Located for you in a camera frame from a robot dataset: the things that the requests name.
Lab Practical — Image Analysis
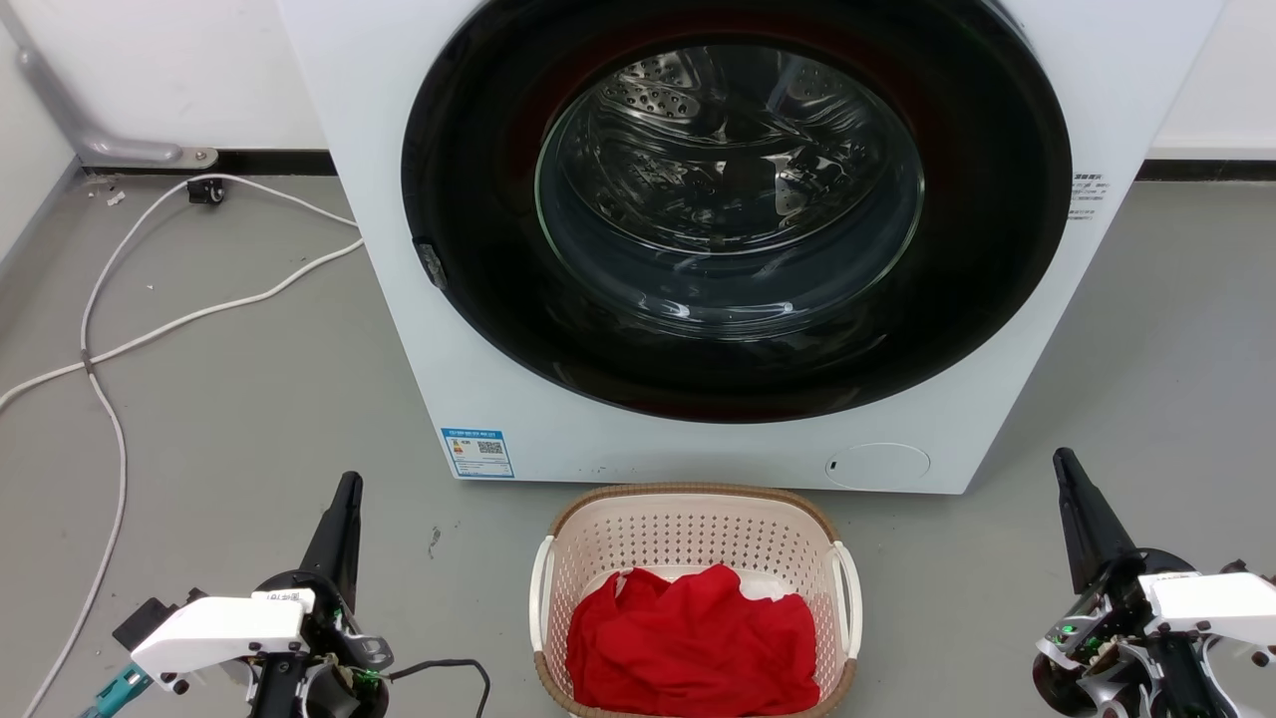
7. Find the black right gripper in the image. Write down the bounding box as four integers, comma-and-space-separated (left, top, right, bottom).
1031, 448, 1229, 718

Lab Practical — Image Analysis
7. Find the grey washer door handle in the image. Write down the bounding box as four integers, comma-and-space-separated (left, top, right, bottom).
414, 237, 449, 291

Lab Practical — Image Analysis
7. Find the round white filter cover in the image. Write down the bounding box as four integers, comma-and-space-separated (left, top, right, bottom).
824, 443, 931, 491

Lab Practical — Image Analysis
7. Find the teal connector piece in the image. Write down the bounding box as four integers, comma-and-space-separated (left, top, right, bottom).
80, 662, 153, 718

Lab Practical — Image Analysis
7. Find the long looping white floor cable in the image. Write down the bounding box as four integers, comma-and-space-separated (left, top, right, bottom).
22, 174, 360, 718

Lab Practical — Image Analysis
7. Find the white front-load washing machine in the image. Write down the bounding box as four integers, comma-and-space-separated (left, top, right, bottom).
277, 0, 1227, 496

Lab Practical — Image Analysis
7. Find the blue energy label sticker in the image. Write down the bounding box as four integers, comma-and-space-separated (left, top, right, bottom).
442, 428, 515, 480

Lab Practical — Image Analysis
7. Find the red garment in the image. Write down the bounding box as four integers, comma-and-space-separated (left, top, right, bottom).
565, 563, 821, 717

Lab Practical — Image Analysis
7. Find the steel washer drum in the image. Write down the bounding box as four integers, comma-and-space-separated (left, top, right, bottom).
536, 44, 926, 314

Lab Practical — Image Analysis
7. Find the white garment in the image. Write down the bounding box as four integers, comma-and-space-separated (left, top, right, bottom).
736, 572, 800, 605

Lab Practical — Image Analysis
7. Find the grey wall pipe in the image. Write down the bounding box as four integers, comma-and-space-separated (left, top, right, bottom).
0, 0, 218, 169

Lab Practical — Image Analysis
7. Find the beige perforated laundry basket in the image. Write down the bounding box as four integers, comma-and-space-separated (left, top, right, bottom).
529, 484, 863, 718

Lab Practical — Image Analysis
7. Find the small printed text sticker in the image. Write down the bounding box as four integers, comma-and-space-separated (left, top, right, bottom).
1069, 172, 1106, 222

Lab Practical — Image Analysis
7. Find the black round washer door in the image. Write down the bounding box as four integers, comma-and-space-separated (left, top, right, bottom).
401, 0, 1074, 424

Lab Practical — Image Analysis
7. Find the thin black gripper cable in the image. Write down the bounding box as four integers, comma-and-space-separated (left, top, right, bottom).
384, 658, 492, 718

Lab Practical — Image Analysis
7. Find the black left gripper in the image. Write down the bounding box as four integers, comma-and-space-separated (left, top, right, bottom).
247, 472, 394, 718

